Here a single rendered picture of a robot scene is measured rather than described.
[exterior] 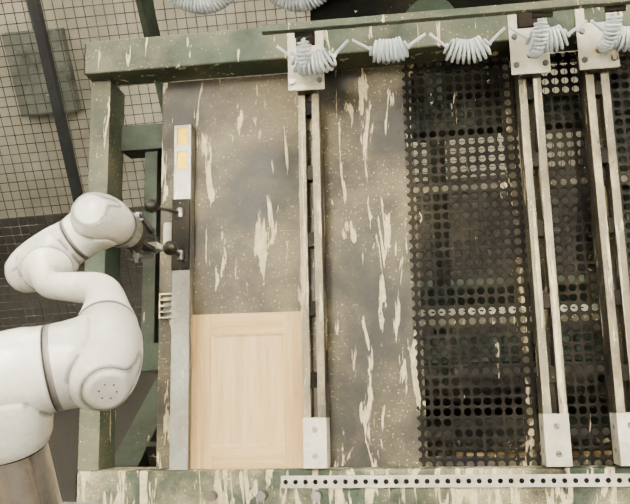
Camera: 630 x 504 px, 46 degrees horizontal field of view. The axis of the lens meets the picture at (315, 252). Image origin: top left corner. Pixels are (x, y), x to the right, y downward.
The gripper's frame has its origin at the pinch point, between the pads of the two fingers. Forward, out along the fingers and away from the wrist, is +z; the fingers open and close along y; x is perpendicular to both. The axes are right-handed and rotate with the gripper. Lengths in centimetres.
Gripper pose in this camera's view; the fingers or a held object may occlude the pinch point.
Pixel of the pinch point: (155, 247)
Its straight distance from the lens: 198.8
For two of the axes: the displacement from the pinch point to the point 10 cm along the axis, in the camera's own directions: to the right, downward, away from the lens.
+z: 1.3, 1.8, 9.8
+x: 9.9, -0.4, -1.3
